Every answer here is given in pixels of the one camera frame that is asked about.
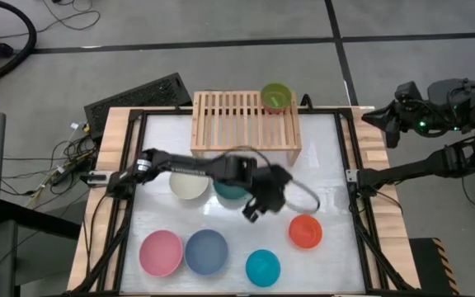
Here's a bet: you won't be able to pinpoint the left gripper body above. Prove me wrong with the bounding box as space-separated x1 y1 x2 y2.
242 163 294 224

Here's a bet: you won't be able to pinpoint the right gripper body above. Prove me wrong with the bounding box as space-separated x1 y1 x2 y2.
385 81 443 149

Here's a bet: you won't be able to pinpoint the dark green bowl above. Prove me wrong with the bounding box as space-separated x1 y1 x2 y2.
212 179 250 201

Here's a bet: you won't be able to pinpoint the small orange-red plastic bowl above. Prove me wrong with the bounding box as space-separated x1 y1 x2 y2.
288 213 324 250

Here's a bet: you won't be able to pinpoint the small cyan plastic bowl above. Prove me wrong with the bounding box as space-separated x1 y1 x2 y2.
244 248 282 289

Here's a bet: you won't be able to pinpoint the cream white bowl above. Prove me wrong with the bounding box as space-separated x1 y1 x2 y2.
168 171 210 201

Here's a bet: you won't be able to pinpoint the small lime green bowl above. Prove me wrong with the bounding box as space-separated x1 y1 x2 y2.
260 82 294 116

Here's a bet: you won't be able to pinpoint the large grey-blue bowl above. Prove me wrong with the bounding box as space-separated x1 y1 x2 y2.
184 229 229 276

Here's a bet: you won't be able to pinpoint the large pink bowl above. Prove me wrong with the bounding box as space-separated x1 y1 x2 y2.
139 229 185 278

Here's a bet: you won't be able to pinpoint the wooden slatted shelf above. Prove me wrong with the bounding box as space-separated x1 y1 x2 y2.
190 90 303 167

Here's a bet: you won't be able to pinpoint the black hazard striped mat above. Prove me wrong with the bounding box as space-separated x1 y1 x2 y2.
409 238 462 296

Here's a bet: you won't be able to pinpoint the black power strip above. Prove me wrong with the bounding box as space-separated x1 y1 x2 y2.
51 158 94 186

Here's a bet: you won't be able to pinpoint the white and yellow plug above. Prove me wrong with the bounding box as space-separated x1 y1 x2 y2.
69 120 92 134

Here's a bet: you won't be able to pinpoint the black desk bar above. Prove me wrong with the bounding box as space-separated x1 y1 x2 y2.
0 199 82 241

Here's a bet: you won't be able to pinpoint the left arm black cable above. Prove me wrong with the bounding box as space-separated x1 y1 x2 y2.
220 146 322 216

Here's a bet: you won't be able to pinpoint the small black cable loop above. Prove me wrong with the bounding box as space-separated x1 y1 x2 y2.
300 93 315 112

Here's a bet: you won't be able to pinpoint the black metal table frame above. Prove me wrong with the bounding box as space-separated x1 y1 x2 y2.
58 106 418 297

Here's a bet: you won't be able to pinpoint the tangled black cables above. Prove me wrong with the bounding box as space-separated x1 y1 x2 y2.
0 134 101 199

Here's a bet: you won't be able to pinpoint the thin black floor cable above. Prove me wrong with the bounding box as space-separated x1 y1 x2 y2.
0 0 101 40

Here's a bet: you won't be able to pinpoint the black vacuum hose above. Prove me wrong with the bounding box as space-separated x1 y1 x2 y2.
0 0 39 83

